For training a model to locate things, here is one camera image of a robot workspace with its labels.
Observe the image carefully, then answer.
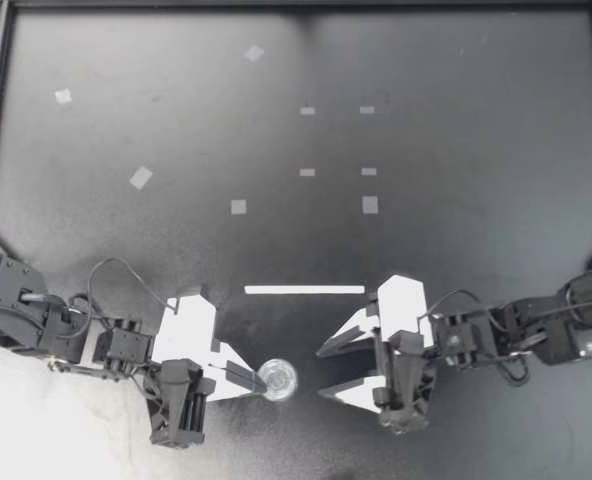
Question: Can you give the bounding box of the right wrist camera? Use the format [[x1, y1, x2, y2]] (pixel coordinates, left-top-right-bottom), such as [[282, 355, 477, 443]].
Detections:
[[375, 273, 435, 351]]

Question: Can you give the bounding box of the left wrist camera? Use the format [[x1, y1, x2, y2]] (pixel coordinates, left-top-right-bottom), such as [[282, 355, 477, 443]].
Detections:
[[153, 283, 218, 362]]

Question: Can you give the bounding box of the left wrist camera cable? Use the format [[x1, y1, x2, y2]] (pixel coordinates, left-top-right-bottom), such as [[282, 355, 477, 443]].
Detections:
[[87, 256, 180, 321]]

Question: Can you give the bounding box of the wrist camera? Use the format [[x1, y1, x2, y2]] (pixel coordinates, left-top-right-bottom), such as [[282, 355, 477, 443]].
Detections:
[[375, 273, 435, 351], [153, 283, 218, 362]]

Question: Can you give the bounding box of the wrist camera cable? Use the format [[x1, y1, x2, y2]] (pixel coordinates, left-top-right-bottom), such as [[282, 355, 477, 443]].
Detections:
[[419, 289, 500, 321], [87, 256, 180, 321]]

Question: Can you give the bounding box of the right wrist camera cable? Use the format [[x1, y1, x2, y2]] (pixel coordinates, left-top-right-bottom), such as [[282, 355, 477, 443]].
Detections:
[[419, 289, 500, 321]]

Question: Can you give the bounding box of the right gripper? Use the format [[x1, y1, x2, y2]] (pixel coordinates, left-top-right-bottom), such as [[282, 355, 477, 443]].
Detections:
[[314, 303, 438, 437]]

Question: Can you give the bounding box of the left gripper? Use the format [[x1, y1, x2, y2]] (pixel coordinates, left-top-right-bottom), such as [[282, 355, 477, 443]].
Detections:
[[143, 341, 268, 447]]

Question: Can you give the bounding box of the small clear plastic cup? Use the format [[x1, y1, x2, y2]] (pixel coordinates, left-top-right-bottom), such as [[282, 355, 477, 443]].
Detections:
[[255, 358, 298, 404]]

